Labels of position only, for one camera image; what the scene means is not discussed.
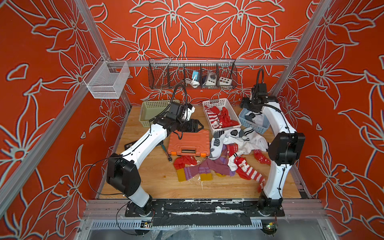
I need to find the red christmas sock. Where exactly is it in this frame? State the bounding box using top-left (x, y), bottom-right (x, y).
top-left (219, 107), bottom-right (238, 128)

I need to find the white black patterned sock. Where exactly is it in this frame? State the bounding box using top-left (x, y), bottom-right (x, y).
top-left (245, 112), bottom-right (269, 128)

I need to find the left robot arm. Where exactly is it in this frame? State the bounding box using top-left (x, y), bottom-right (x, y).
top-left (106, 101), bottom-right (195, 216)

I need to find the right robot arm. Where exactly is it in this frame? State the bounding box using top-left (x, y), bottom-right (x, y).
top-left (241, 83), bottom-right (306, 215)

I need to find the green plastic basket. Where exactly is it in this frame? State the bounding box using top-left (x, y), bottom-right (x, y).
top-left (139, 100), bottom-right (170, 128)

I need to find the blue plastic basket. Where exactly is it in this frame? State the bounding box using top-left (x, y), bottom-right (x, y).
top-left (239, 109), bottom-right (270, 135)

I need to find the white plastic basket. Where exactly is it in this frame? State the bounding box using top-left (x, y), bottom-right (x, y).
top-left (203, 98), bottom-right (241, 134)

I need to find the orange plastic tool case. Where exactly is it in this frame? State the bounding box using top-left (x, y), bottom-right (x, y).
top-left (168, 129), bottom-right (211, 158)

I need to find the white power adapter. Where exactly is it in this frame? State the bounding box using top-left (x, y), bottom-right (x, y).
top-left (185, 71), bottom-right (200, 88)

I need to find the ratchet wrench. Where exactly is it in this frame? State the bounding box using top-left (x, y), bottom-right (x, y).
top-left (161, 144), bottom-right (173, 162)

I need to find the red crumpled sock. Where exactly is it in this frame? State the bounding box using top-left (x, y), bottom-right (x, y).
top-left (174, 156), bottom-right (198, 170)

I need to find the white black sock pile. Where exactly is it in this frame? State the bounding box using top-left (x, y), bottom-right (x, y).
top-left (209, 128), bottom-right (269, 160)

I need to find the white socket cube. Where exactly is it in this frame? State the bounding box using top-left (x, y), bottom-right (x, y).
top-left (203, 72), bottom-right (217, 87)

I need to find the black yellow bit box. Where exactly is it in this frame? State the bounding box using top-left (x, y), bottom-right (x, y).
top-left (124, 141), bottom-right (136, 150)

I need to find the red patterned knit sock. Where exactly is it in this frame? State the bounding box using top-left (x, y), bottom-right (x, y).
top-left (226, 144), bottom-right (241, 158)

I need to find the purple ribbed sock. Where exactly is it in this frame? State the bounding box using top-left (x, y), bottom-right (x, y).
top-left (177, 157), bottom-right (236, 182)

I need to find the red white striped santa sock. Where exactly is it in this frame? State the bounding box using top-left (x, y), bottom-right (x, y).
top-left (234, 157), bottom-right (266, 193)

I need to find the black wire wall basket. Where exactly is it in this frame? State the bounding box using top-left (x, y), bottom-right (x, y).
top-left (148, 57), bottom-right (238, 90)

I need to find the white wire wall basket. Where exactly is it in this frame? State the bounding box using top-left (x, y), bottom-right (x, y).
top-left (84, 62), bottom-right (131, 99)

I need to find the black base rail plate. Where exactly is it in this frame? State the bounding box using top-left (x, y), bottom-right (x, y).
top-left (125, 199), bottom-right (285, 228)

